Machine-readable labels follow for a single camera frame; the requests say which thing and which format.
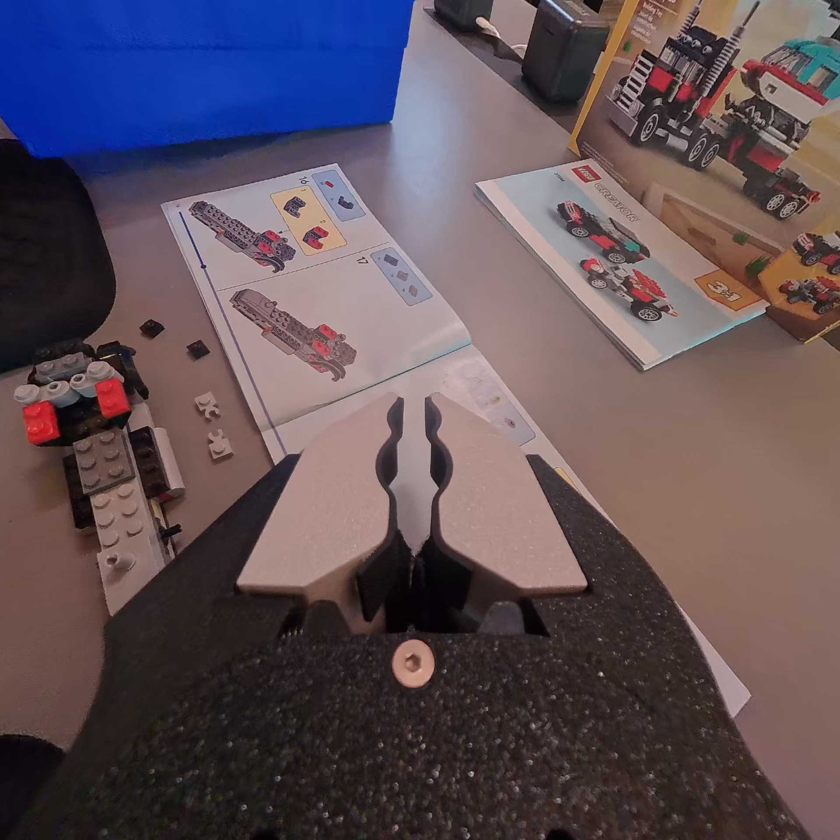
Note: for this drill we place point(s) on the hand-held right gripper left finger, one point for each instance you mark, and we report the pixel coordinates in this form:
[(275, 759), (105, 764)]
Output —
[(321, 518)]

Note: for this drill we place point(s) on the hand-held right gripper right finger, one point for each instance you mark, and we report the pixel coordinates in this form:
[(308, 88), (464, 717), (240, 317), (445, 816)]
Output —
[(505, 518)]

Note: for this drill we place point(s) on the light grey clip brick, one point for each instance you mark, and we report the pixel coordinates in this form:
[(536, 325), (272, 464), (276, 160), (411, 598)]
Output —
[(206, 403), (222, 449)]

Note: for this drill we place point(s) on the blue plastic bin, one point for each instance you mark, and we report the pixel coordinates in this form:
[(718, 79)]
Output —
[(197, 65)]

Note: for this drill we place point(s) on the small black brick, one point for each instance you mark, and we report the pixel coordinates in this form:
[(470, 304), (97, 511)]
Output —
[(151, 329), (197, 349)]

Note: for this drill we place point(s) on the open instruction booklet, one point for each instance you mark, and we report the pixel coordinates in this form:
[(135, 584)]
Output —
[(328, 295)]

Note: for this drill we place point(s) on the partly built toy vehicle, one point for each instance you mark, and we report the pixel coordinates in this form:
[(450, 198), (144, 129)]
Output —
[(105, 459)]

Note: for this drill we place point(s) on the closed instruction booklet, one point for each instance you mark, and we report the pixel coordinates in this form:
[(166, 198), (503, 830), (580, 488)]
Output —
[(590, 275)]

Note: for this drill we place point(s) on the black mesh pad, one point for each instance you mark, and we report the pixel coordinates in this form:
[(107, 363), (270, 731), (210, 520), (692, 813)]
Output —
[(46, 262)]

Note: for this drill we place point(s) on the dark cloth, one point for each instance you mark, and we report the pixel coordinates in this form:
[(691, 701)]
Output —
[(26, 794)]

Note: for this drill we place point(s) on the toy set cardboard box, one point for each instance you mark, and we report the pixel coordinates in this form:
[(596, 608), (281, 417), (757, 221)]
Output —
[(722, 131)]

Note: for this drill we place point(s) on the dark boxy device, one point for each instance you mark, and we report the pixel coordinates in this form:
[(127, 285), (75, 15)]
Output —
[(564, 52)]

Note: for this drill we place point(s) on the dark device with blue top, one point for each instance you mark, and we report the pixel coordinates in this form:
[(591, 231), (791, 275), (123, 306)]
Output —
[(459, 13)]

